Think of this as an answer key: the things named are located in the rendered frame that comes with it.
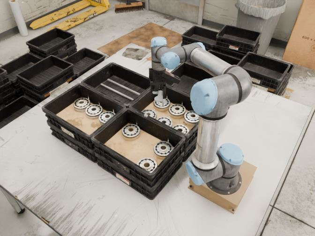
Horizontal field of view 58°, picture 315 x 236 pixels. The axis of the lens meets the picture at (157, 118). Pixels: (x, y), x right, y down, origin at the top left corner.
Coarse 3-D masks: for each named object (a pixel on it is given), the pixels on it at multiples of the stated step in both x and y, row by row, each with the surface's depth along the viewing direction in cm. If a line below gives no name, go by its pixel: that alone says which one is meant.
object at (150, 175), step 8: (136, 112) 161; (112, 120) 156; (152, 120) 156; (104, 128) 152; (168, 128) 152; (184, 136) 147; (96, 144) 146; (104, 144) 144; (112, 152) 140; (128, 160) 136; (168, 160) 139; (136, 168) 134; (160, 168) 134; (152, 176) 131
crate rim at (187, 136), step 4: (172, 88) 176; (148, 92) 174; (180, 92) 174; (140, 96) 171; (188, 96) 171; (136, 100) 168; (132, 104) 166; (132, 108) 163; (140, 112) 161; (148, 116) 158; (156, 120) 156; (164, 124) 154; (196, 124) 154; (172, 128) 152; (192, 128) 152; (196, 128) 154; (180, 132) 150; (188, 132) 150; (192, 132) 151; (188, 136) 149
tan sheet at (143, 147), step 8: (112, 136) 161; (120, 136) 161; (144, 136) 161; (152, 136) 161; (112, 144) 157; (120, 144) 157; (128, 144) 157; (136, 144) 157; (144, 144) 157; (152, 144) 157; (120, 152) 153; (128, 152) 153; (136, 152) 153; (144, 152) 153; (152, 152) 153; (136, 160) 149; (160, 160) 149
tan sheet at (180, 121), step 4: (152, 104) 181; (148, 108) 178; (152, 108) 178; (156, 112) 176; (160, 112) 176; (164, 112) 176; (160, 116) 173; (164, 116) 173; (168, 116) 173; (172, 120) 170; (176, 120) 170; (180, 120) 170; (172, 124) 168; (176, 124) 168; (180, 124) 168; (188, 128) 166
